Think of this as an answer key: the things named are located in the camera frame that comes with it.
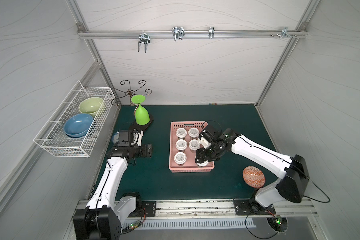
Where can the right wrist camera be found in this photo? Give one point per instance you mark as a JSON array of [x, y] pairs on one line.
[[204, 143]]

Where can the light green bowl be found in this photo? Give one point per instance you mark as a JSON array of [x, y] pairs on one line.
[[93, 106]]

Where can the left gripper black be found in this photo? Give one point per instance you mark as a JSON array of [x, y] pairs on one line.
[[137, 132]]

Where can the blue white floral bowl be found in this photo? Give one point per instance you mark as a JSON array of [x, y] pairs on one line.
[[115, 138]]

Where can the green plastic goblet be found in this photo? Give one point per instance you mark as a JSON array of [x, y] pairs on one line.
[[141, 114]]

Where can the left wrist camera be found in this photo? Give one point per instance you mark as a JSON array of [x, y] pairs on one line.
[[137, 138]]

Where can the cable bundle left base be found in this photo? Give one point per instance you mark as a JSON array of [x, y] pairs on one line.
[[133, 226]]

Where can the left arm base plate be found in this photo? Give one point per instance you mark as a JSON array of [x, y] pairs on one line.
[[150, 207]]

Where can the small metal hook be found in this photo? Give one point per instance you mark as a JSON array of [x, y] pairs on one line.
[[211, 32]]

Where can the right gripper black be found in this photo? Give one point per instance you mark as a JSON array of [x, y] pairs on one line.
[[204, 153]]

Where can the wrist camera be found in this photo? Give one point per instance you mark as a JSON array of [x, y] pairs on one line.
[[204, 143], [137, 138]]

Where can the metal double hook middle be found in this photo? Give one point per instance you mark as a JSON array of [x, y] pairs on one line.
[[178, 33]]

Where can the aluminium top rail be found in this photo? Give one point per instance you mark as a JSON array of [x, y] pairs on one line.
[[189, 34]]

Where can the green yogurt cup white lid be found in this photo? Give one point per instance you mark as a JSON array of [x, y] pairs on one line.
[[181, 133]]

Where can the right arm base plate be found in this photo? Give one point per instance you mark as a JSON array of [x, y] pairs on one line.
[[244, 207]]

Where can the white wire wall basket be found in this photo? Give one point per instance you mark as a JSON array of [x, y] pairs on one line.
[[52, 138]]

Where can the metal hook right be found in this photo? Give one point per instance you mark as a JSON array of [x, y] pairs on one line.
[[284, 34]]

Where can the aluminium front rail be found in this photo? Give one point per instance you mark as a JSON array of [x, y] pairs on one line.
[[223, 208]]

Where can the aluminium rail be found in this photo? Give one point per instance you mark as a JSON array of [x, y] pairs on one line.
[[189, 34], [223, 208]]

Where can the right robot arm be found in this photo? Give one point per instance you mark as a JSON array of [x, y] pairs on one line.
[[292, 172]]

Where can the white vent strip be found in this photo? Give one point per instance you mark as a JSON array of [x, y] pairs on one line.
[[204, 224]]

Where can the metal double hook left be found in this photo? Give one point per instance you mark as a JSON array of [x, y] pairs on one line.
[[144, 40]]

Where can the dark cup holder stand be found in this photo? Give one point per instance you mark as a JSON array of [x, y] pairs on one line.
[[130, 93]]

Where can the pink plastic basket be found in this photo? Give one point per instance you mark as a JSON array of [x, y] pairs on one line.
[[190, 166]]

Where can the metal double hook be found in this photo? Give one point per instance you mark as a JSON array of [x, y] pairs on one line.
[[144, 40], [178, 33]]

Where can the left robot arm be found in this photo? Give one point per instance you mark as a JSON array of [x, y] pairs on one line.
[[102, 218]]

